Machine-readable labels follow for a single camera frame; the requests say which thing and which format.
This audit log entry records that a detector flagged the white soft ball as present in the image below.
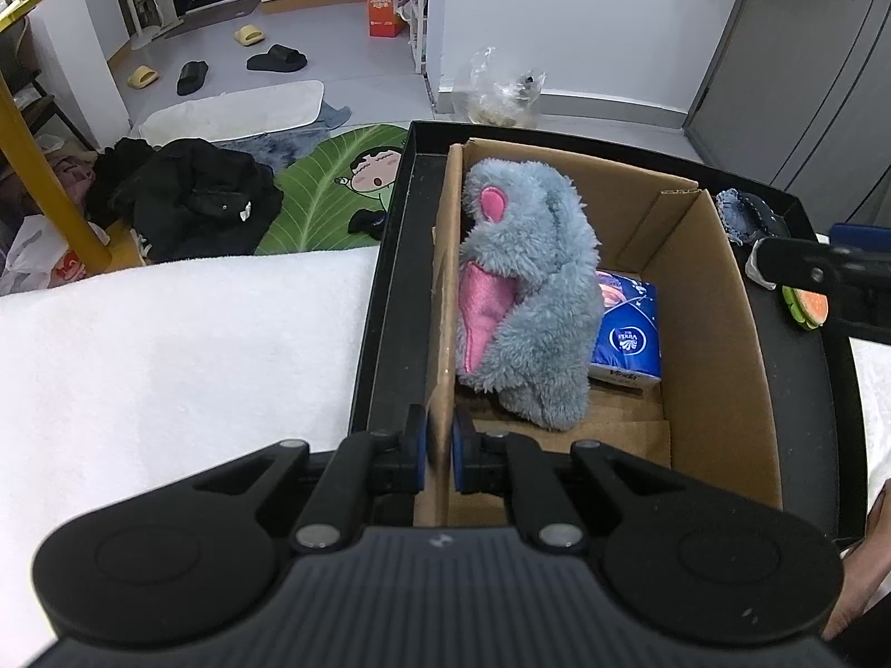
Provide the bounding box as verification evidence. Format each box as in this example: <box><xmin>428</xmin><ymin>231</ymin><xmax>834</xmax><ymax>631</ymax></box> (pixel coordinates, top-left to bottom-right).
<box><xmin>743</xmin><ymin>253</ymin><xmax>776</xmax><ymax>291</ymax></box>

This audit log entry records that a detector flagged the burger plush toy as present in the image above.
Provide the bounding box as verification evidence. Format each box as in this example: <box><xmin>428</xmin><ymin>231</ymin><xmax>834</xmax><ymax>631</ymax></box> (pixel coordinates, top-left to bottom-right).
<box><xmin>781</xmin><ymin>287</ymin><xmax>829</xmax><ymax>330</ymax></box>

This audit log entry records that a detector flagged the blue denim fabric toy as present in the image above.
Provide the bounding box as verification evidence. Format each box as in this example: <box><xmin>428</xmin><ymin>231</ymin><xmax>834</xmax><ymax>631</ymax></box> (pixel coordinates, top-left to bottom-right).
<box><xmin>714</xmin><ymin>189</ymin><xmax>761</xmax><ymax>246</ymax></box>

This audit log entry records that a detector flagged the grey plush toy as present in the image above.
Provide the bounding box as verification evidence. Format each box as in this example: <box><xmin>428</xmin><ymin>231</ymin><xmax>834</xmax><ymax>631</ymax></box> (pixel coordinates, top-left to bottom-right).
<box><xmin>456</xmin><ymin>159</ymin><xmax>605</xmax><ymax>431</ymax></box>

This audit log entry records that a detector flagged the brown cardboard box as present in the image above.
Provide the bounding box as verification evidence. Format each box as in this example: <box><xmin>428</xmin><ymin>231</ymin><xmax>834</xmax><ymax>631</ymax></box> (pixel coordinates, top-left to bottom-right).
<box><xmin>414</xmin><ymin>136</ymin><xmax>782</xmax><ymax>526</ymax></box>

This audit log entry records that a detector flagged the blue tissue pack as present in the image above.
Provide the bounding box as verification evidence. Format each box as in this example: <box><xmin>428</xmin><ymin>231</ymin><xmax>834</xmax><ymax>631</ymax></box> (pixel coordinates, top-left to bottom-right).
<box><xmin>589</xmin><ymin>272</ymin><xmax>662</xmax><ymax>387</ymax></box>

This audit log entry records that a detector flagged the black dotted fabric toy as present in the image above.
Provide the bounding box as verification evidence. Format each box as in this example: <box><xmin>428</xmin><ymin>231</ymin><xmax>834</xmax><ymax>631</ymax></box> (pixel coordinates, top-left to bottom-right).
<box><xmin>745</xmin><ymin>193</ymin><xmax>790</xmax><ymax>238</ymax></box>

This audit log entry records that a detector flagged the person's hand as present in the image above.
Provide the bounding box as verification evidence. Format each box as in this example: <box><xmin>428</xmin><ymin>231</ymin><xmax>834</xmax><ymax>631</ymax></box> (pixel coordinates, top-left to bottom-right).
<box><xmin>821</xmin><ymin>481</ymin><xmax>891</xmax><ymax>641</ymax></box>

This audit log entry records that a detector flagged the black shallow tray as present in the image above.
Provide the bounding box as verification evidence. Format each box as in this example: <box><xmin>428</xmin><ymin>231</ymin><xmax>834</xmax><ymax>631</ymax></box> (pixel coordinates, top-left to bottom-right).
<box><xmin>349</xmin><ymin>121</ymin><xmax>867</xmax><ymax>544</ymax></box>

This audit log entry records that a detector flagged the grey door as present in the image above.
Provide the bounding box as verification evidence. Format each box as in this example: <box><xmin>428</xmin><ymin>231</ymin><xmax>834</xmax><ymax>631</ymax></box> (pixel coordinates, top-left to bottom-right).
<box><xmin>684</xmin><ymin>0</ymin><xmax>889</xmax><ymax>232</ymax></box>

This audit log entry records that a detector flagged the green leaf cartoon rug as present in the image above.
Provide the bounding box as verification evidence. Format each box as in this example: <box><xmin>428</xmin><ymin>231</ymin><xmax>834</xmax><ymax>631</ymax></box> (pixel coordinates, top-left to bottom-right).
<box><xmin>257</xmin><ymin>124</ymin><xmax>408</xmax><ymax>255</ymax></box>

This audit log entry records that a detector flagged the clear plastic bag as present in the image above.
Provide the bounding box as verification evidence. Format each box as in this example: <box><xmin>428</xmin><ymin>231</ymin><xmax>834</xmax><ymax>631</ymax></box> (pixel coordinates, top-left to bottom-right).
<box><xmin>452</xmin><ymin>47</ymin><xmax>547</xmax><ymax>128</ymax></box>

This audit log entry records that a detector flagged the yellow round side table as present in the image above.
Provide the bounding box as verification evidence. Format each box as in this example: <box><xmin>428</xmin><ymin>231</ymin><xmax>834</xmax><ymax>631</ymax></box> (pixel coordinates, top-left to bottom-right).
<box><xmin>0</xmin><ymin>0</ymin><xmax>114</xmax><ymax>276</ymax></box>

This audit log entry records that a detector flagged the black clothes pile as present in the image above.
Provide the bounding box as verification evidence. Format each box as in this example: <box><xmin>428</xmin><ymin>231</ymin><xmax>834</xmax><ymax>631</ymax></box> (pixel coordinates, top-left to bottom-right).
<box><xmin>85</xmin><ymin>139</ymin><xmax>284</xmax><ymax>262</ymax></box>

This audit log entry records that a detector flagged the blue grey fluffy rug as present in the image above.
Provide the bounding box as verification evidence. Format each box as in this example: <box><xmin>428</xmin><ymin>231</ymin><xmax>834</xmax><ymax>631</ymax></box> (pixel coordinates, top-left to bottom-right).
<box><xmin>214</xmin><ymin>102</ymin><xmax>352</xmax><ymax>174</ymax></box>

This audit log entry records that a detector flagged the white red shopping bag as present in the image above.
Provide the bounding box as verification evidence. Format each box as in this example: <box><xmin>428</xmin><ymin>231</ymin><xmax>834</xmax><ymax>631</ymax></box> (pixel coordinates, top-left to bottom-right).
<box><xmin>0</xmin><ymin>214</ymin><xmax>87</xmax><ymax>296</ymax></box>

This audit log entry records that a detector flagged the white floor mat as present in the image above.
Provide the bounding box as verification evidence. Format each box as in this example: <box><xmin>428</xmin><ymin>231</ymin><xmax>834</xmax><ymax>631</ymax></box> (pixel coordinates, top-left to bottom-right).
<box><xmin>138</xmin><ymin>80</ymin><xmax>325</xmax><ymax>146</ymax></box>

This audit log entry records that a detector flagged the black slipper left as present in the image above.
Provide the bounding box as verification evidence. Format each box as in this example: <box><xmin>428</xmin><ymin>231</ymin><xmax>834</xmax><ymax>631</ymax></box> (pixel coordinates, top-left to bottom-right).
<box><xmin>177</xmin><ymin>61</ymin><xmax>208</xmax><ymax>97</ymax></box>

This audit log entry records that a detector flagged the yellow slipper near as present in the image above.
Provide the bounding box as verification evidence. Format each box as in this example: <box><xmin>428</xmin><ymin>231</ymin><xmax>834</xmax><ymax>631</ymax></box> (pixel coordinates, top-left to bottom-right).
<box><xmin>127</xmin><ymin>65</ymin><xmax>159</xmax><ymax>91</ymax></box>

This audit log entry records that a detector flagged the yellow slipper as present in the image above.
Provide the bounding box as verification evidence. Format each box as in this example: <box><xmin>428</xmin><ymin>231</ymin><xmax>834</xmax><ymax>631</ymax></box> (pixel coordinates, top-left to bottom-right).
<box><xmin>234</xmin><ymin>24</ymin><xmax>266</xmax><ymax>47</ymax></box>
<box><xmin>127</xmin><ymin>65</ymin><xmax>159</xmax><ymax>91</ymax></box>

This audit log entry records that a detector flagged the yellow slipper far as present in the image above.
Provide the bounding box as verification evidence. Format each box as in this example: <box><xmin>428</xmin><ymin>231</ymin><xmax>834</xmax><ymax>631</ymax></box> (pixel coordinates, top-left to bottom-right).
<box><xmin>234</xmin><ymin>24</ymin><xmax>266</xmax><ymax>47</ymax></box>

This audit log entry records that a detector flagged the orange cardboard box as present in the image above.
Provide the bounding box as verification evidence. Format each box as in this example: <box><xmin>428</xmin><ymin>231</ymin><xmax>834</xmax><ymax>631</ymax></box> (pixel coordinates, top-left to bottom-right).
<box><xmin>365</xmin><ymin>0</ymin><xmax>405</xmax><ymax>38</ymax></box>

